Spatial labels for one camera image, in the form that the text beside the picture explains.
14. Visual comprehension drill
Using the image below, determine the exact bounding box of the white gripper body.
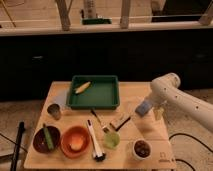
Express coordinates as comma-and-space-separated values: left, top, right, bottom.
149, 100, 164, 121

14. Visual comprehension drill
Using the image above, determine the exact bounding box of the blue sponge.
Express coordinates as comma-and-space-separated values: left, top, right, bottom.
135, 100, 153, 117

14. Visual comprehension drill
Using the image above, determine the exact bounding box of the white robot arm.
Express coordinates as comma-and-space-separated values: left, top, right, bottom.
150, 73, 213, 133

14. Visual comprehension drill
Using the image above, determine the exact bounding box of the green plastic tray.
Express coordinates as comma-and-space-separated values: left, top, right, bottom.
67, 75, 120, 110

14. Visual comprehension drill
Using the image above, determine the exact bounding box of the wooden block with black edge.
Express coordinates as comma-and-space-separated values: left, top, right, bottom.
110, 115, 131, 131

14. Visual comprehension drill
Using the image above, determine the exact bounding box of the white cup with dark contents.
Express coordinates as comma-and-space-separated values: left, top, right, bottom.
132, 139, 151, 160

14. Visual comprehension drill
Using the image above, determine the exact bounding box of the green plastic cup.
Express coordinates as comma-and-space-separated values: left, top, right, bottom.
104, 132, 120, 149

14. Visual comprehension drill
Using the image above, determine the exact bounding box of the yellow corn cob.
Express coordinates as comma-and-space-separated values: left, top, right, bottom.
75, 82, 91, 94

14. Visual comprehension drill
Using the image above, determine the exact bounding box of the yellow fruit in bowl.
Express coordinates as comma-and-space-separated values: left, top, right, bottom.
70, 139, 83, 151

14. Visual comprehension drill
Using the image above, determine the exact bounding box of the orange bowl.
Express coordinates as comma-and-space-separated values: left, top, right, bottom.
60, 126, 90, 159

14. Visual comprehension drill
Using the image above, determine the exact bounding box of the small metal cup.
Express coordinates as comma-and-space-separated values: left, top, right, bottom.
47, 103, 61, 120

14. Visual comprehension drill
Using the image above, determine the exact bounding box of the green object on shelf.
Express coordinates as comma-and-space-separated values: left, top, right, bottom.
82, 18, 112, 25

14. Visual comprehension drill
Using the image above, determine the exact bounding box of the green cucumber piece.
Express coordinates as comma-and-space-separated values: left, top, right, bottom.
43, 124, 54, 150

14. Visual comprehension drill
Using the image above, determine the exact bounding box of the dark brown bowl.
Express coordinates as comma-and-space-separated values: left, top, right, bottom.
33, 126, 61, 154

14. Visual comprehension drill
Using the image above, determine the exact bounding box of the black pole at left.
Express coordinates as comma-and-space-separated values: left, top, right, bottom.
10, 122, 25, 171

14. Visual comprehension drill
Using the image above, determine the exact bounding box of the black cable on floor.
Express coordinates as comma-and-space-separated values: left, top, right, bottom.
168, 132, 213, 171

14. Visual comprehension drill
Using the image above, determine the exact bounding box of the white handled dish brush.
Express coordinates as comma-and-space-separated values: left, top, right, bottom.
87, 120, 106, 162

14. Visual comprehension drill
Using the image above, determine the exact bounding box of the wooden shelf rail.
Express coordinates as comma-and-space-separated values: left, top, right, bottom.
0, 21, 213, 36

